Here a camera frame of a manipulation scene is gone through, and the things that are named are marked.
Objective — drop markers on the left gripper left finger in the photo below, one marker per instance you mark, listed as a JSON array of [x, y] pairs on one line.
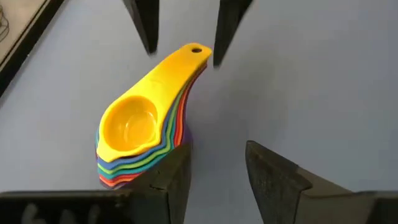
[[93, 208]]

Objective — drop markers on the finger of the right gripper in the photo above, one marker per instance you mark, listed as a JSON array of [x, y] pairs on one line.
[[230, 18], [146, 18]]

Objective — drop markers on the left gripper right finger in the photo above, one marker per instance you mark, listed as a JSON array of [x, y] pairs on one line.
[[280, 193]]

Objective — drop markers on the orange measuring cup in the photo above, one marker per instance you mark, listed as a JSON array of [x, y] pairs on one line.
[[115, 183]]

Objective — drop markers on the red measuring cup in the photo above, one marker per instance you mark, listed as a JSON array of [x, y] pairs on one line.
[[115, 179]]

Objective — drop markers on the teal measuring cup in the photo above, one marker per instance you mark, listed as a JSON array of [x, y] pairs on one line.
[[115, 174]]

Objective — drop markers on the green measuring cup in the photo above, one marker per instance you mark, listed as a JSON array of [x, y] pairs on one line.
[[115, 169]]

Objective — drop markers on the blue measuring cup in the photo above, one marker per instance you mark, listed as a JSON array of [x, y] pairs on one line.
[[115, 164]]

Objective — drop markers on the yellow measuring cup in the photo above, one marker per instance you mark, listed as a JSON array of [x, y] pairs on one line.
[[161, 81]]

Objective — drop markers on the purple measuring cup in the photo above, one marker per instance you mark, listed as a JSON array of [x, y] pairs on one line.
[[187, 137]]

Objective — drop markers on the gray-blue table mat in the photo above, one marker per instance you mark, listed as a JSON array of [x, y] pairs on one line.
[[311, 93]]

